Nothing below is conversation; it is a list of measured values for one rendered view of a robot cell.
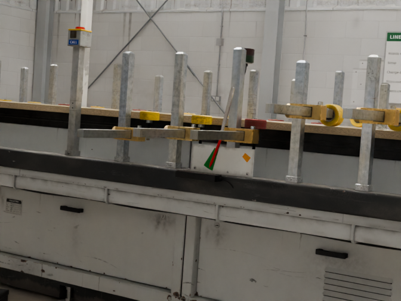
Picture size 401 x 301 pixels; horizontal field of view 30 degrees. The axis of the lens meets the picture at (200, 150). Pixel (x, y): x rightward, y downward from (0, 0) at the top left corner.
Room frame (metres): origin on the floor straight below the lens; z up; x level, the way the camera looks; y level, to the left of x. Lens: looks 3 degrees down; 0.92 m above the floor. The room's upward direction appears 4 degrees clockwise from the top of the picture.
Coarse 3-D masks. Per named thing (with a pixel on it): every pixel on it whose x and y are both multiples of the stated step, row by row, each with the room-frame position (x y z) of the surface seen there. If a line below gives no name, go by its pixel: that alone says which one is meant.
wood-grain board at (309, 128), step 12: (12, 108) 3.51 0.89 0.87; (24, 108) 3.46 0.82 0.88; (36, 108) 3.42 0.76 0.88; (48, 108) 3.38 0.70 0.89; (60, 108) 3.35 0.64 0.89; (84, 108) 3.27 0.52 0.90; (96, 108) 3.58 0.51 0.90; (168, 120) 3.04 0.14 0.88; (216, 120) 2.92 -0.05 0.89; (228, 120) 2.89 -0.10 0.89; (312, 132) 2.70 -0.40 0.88; (324, 132) 2.68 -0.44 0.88; (336, 132) 2.65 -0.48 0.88; (348, 132) 2.63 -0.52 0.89; (360, 132) 2.61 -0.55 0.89; (384, 132) 2.56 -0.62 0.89; (396, 132) 2.54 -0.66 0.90
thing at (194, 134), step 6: (192, 132) 2.40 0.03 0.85; (198, 132) 2.39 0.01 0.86; (204, 132) 2.42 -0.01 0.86; (210, 132) 2.45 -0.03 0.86; (216, 132) 2.49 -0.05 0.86; (222, 132) 2.52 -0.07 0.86; (228, 132) 2.55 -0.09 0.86; (234, 132) 2.59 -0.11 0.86; (240, 132) 2.63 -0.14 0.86; (192, 138) 2.40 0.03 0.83; (198, 138) 2.39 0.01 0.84; (204, 138) 2.42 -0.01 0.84; (210, 138) 2.46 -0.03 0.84; (216, 138) 2.49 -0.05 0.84; (222, 138) 2.52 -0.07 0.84; (228, 138) 2.56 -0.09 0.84; (234, 138) 2.59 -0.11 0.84; (240, 138) 2.63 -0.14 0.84
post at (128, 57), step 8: (128, 56) 2.94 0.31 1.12; (128, 64) 2.94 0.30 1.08; (128, 72) 2.94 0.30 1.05; (128, 80) 2.94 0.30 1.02; (128, 88) 2.95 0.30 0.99; (120, 96) 2.96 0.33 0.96; (128, 96) 2.95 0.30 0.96; (120, 104) 2.96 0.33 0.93; (128, 104) 2.95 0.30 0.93; (120, 112) 2.95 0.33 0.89; (128, 112) 2.95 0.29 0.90; (120, 120) 2.95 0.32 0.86; (128, 120) 2.96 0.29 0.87; (120, 144) 2.95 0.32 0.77; (128, 144) 2.97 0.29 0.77; (120, 152) 2.95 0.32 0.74
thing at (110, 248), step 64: (0, 128) 3.61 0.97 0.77; (64, 128) 3.40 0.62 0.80; (0, 192) 3.65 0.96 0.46; (0, 256) 3.59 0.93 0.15; (64, 256) 3.41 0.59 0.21; (128, 256) 3.22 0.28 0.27; (192, 256) 3.01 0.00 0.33; (256, 256) 2.89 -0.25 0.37; (320, 256) 2.75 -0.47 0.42; (384, 256) 2.63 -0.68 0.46
